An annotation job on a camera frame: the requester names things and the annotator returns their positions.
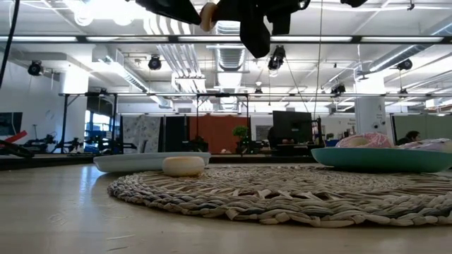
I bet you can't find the rust orange partition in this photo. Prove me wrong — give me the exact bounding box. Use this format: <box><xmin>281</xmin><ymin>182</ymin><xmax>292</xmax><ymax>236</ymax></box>
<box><xmin>189</xmin><ymin>115</ymin><xmax>250</xmax><ymax>155</ymax></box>

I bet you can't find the dark wall screen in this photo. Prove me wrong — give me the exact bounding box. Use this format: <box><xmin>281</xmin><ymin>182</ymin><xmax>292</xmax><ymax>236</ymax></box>
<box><xmin>0</xmin><ymin>111</ymin><xmax>23</xmax><ymax>137</ymax></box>

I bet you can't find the thick black hanging cable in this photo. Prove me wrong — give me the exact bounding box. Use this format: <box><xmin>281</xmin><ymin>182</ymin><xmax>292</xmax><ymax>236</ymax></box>
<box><xmin>0</xmin><ymin>0</ymin><xmax>21</xmax><ymax>90</ymax></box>

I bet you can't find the thin hanging cable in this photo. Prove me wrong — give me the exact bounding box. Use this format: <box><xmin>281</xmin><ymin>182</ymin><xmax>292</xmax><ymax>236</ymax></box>
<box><xmin>313</xmin><ymin>0</ymin><xmax>324</xmax><ymax>119</ymax></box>

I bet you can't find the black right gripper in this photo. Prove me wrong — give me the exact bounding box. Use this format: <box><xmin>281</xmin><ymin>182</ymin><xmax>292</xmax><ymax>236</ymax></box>
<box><xmin>215</xmin><ymin>0</ymin><xmax>311</xmax><ymax>59</ymax></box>

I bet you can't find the teal plate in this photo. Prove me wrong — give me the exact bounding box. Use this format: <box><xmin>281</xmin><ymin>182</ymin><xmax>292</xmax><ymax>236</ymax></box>
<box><xmin>310</xmin><ymin>147</ymin><xmax>452</xmax><ymax>174</ymax></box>

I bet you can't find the black aluminium table frame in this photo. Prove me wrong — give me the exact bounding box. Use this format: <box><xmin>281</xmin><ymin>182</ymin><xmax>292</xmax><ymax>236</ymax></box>
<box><xmin>0</xmin><ymin>153</ymin><xmax>319</xmax><ymax>171</ymax></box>

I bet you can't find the black computer monitor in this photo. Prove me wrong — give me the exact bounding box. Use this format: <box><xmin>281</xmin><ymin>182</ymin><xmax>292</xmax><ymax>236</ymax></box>
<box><xmin>272</xmin><ymin>110</ymin><xmax>314</xmax><ymax>144</ymax></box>

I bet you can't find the white round column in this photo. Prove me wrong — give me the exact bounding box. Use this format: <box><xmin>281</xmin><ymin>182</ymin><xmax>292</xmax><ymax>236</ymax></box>
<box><xmin>354</xmin><ymin>75</ymin><xmax>388</xmax><ymax>137</ymax></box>

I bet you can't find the round woven placemat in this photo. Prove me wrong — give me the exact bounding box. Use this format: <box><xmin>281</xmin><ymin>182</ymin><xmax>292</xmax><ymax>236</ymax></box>
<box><xmin>107</xmin><ymin>164</ymin><xmax>452</xmax><ymax>229</ymax></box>

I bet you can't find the black crossbar with light strips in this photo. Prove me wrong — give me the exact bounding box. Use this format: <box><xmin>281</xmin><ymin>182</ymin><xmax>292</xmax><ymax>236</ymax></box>
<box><xmin>0</xmin><ymin>34</ymin><xmax>452</xmax><ymax>45</ymax></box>

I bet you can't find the grey-green partition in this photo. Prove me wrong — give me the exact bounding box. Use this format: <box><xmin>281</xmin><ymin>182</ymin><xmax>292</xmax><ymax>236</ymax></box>
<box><xmin>391</xmin><ymin>114</ymin><xmax>452</xmax><ymax>146</ymax></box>

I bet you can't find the grey patterned partition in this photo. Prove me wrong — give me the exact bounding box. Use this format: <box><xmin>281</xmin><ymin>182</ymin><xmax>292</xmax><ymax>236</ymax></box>
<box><xmin>121</xmin><ymin>115</ymin><xmax>162</xmax><ymax>154</ymax></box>

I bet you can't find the black background rig frame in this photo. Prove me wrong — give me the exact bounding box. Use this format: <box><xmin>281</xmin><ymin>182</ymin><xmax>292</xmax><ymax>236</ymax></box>
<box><xmin>58</xmin><ymin>92</ymin><xmax>119</xmax><ymax>155</ymax></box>
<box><xmin>195</xmin><ymin>92</ymin><xmax>250</xmax><ymax>153</ymax></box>

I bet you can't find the light blue plate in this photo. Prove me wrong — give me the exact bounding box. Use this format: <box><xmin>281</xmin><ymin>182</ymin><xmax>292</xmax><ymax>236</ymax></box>
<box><xmin>93</xmin><ymin>151</ymin><xmax>212</xmax><ymax>174</ymax></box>

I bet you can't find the silver ventilation duct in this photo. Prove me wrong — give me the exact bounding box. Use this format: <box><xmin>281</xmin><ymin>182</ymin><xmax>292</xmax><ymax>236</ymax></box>
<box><xmin>215</xmin><ymin>20</ymin><xmax>248</xmax><ymax>72</ymax></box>

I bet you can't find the small orange-frosted donut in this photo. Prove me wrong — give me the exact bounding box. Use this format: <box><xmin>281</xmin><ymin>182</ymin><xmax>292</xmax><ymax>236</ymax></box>
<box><xmin>198</xmin><ymin>2</ymin><xmax>219</xmax><ymax>32</ymax></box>
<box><xmin>162</xmin><ymin>156</ymin><xmax>206</xmax><ymax>177</ymax></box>

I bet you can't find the large pink-frosted donut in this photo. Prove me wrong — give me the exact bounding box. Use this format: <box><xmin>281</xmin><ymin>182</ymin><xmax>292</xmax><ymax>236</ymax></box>
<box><xmin>335</xmin><ymin>132</ymin><xmax>393</xmax><ymax>149</ymax></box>

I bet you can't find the person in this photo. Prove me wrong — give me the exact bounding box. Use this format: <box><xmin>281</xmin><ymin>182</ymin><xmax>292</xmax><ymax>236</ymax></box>
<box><xmin>397</xmin><ymin>130</ymin><xmax>422</xmax><ymax>146</ymax></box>

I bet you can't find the potted round green tree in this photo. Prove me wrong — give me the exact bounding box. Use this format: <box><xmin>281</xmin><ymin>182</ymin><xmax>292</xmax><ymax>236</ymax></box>
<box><xmin>232</xmin><ymin>125</ymin><xmax>250</xmax><ymax>155</ymax></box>

